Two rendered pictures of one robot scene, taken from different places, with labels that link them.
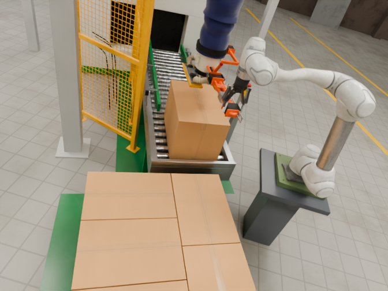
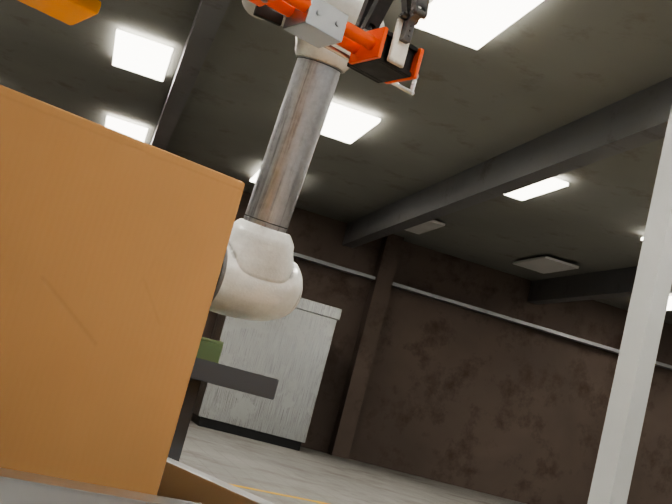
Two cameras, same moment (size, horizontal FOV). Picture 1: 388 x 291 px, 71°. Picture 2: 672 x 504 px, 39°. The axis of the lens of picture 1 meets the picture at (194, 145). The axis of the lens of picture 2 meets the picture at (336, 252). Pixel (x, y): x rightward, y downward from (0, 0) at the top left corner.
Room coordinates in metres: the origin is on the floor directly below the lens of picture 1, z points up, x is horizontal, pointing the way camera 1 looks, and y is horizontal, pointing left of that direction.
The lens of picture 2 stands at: (1.70, 1.26, 0.72)
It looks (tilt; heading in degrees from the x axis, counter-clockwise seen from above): 9 degrees up; 257
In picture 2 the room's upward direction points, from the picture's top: 15 degrees clockwise
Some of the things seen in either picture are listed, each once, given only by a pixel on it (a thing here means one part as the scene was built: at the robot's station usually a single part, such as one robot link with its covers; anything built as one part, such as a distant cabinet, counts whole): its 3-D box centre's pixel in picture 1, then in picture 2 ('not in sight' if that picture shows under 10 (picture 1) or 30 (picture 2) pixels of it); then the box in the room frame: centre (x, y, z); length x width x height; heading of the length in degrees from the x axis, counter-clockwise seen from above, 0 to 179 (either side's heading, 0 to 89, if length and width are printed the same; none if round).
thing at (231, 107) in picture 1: (230, 109); (386, 56); (1.39, -0.14, 1.27); 0.08 x 0.07 x 0.05; 22
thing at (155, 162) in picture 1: (194, 163); (133, 469); (1.60, -0.05, 0.58); 0.70 x 0.03 x 0.06; 111
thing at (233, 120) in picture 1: (229, 130); not in sight; (2.32, -0.30, 0.50); 0.07 x 0.07 x 1.00; 21
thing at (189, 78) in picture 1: (192, 73); not in sight; (1.91, 0.17, 1.17); 0.34 x 0.10 x 0.05; 22
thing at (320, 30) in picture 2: (224, 97); (315, 22); (1.52, -0.09, 1.26); 0.07 x 0.07 x 0.04; 22
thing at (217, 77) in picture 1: (216, 79); not in sight; (1.72, -0.01, 1.27); 0.10 x 0.08 x 0.06; 112
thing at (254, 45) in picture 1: (253, 53); not in sight; (1.39, -0.15, 1.61); 0.13 x 0.11 x 0.16; 16
